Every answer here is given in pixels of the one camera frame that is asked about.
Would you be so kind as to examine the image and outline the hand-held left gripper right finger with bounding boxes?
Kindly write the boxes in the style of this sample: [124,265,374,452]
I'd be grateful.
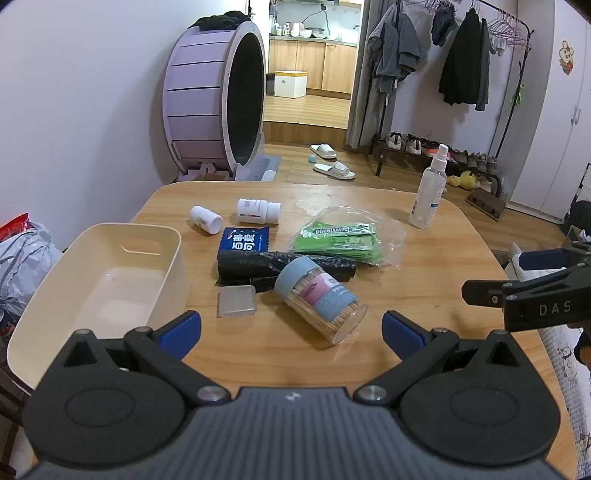
[355,311,530,407]

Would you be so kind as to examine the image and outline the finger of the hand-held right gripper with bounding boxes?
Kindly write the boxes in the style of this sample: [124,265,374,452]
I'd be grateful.
[516,248,583,273]
[462,276,509,308]

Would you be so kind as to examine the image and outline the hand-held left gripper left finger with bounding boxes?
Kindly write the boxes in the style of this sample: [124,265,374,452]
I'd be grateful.
[55,311,232,408]

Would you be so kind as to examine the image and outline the frosted clear plastic box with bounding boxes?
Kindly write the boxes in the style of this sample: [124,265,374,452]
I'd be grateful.
[217,285,257,319]

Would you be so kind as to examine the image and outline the cream plastic storage container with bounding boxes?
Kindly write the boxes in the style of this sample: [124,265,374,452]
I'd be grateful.
[7,223,188,391]

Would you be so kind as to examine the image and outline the toothpick jar blue lid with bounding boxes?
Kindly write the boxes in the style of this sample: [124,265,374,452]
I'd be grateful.
[274,257,369,346]

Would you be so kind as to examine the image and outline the black garbage bag roll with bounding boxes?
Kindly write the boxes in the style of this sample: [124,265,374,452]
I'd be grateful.
[215,250,358,293]

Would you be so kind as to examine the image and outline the clear bag of green packets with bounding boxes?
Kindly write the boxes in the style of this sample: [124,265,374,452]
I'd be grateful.
[288,206,407,269]

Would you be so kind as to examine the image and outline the brown cardboard scratcher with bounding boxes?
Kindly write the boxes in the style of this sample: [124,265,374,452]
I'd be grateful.
[465,189,507,223]

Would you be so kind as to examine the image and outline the printed bed sheet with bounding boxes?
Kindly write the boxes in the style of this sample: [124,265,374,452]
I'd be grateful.
[541,323,591,467]

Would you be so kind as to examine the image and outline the blue foil packet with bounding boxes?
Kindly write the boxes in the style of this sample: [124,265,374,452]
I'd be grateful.
[217,226,271,259]

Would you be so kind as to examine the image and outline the small white pill bottle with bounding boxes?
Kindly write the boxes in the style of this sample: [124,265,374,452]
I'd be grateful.
[189,206,223,235]

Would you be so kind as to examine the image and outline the clear spray bottle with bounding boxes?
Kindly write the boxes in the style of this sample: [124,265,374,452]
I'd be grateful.
[409,144,450,230]

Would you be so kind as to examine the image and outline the yellow plush toy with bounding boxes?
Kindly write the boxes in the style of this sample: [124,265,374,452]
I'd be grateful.
[445,171,476,193]

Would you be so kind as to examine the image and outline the white wardrobe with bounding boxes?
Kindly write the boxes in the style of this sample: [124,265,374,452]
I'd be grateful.
[507,0,591,225]

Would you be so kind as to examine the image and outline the white pill bottle red label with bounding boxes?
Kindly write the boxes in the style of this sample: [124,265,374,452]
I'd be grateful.
[237,198,282,225]

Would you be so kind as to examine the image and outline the row of shoes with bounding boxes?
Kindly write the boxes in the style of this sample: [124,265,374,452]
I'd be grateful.
[385,131,500,172]

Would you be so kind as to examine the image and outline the grey plastic bag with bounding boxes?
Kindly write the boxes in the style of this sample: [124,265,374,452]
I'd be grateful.
[0,222,64,320]

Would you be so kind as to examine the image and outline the grey floor mat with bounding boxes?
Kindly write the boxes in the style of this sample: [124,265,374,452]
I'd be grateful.
[235,154,283,184]

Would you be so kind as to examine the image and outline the red plastic bag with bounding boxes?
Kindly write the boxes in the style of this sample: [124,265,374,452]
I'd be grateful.
[0,213,30,241]

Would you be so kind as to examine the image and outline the black clothes rack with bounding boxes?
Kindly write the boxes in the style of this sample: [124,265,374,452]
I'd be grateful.
[369,0,535,178]

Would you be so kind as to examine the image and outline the grey hanging curtain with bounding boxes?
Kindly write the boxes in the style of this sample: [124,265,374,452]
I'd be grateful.
[346,0,394,151]

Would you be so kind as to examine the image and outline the black hanging coat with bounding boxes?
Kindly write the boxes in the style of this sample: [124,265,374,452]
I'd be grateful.
[438,8,490,112]

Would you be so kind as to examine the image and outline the purple cat exercise wheel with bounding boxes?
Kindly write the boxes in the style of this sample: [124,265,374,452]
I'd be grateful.
[161,18,279,184]

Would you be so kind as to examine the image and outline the pink clothes hangers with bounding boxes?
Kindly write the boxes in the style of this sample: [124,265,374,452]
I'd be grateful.
[486,10,530,49]

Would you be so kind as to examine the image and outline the dark blue hanging garment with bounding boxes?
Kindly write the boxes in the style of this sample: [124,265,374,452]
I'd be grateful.
[431,4,459,47]

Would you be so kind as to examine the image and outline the grey hanging jacket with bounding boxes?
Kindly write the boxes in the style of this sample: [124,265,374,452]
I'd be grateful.
[367,6,428,94]

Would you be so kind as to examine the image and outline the white foam box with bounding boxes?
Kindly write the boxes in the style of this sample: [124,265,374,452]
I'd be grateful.
[274,70,308,99]

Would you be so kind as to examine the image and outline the wooden kitchen cabinet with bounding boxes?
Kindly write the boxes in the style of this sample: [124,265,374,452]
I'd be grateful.
[269,39,359,93]

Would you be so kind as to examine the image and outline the black cloth on wheel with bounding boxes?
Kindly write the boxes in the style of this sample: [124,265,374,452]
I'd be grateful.
[191,11,253,33]

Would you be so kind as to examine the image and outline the cartoon wall sticker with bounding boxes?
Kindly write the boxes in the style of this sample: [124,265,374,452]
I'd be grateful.
[559,40,576,75]

